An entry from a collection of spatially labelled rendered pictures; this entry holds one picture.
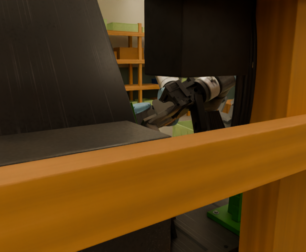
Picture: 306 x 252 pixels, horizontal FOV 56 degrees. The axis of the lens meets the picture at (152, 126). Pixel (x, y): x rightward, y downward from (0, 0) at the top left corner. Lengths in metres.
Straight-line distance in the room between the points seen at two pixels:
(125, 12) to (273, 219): 6.82
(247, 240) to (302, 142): 0.29
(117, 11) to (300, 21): 6.67
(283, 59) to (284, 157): 0.19
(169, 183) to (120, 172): 0.07
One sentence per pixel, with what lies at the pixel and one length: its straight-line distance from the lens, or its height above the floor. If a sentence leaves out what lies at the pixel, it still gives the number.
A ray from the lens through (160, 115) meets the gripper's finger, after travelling 0.75.
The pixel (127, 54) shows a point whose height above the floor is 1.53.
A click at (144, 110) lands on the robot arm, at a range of 1.49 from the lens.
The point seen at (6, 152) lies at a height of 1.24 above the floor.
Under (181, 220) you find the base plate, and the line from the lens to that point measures 0.95.
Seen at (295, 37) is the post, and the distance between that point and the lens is 0.60.
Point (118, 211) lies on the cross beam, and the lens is 0.33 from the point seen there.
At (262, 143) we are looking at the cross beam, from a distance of 0.47.
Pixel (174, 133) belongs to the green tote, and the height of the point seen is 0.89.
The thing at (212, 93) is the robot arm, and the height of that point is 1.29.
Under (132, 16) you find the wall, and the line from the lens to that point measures 7.35.
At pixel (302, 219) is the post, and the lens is 0.76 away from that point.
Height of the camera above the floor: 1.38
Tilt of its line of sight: 12 degrees down
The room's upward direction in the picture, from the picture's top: straight up
